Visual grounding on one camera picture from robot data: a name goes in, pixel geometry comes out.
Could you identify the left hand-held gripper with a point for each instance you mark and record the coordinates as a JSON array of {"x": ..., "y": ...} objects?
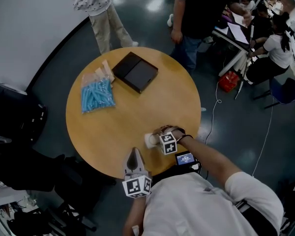
[{"x": 137, "y": 186}]

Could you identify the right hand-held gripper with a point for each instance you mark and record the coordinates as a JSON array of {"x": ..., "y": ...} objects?
[{"x": 167, "y": 144}]

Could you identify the white bar of soap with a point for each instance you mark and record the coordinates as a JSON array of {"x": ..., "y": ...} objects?
[{"x": 149, "y": 141}]

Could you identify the person's left forearm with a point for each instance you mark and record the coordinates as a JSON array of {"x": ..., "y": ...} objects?
[{"x": 134, "y": 217}]

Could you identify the person's right forearm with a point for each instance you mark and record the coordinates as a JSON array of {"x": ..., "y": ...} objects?
[{"x": 206, "y": 156}]

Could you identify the person's right hand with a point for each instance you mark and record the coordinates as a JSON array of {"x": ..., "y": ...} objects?
[{"x": 172, "y": 129}]

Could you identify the black wristband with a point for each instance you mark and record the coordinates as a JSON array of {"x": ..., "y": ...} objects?
[{"x": 184, "y": 137}]

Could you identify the small black screen device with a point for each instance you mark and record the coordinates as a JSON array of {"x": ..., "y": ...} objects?
[{"x": 185, "y": 159}]

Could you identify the person's white shirt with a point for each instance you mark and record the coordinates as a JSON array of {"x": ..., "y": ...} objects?
[{"x": 199, "y": 205}]

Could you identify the bag of blue tubes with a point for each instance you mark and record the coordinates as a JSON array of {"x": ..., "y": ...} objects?
[{"x": 97, "y": 95}]

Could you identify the flat black box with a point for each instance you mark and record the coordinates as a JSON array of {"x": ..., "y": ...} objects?
[{"x": 135, "y": 72}]

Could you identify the red bag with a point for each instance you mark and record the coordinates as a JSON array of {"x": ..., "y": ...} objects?
[{"x": 229, "y": 81}]

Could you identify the beige wooden block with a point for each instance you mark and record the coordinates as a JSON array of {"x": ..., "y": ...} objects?
[
  {"x": 98, "y": 73},
  {"x": 107, "y": 70}
]

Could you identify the dark desk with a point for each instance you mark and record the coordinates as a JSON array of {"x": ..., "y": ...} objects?
[{"x": 232, "y": 45}]

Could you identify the blue chair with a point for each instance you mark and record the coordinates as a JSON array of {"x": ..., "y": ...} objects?
[{"x": 286, "y": 92}]

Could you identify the black office chair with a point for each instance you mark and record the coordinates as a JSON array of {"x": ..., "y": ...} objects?
[{"x": 14, "y": 112}]

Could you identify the white paper sheet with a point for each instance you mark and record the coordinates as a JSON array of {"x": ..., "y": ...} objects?
[{"x": 237, "y": 33}]

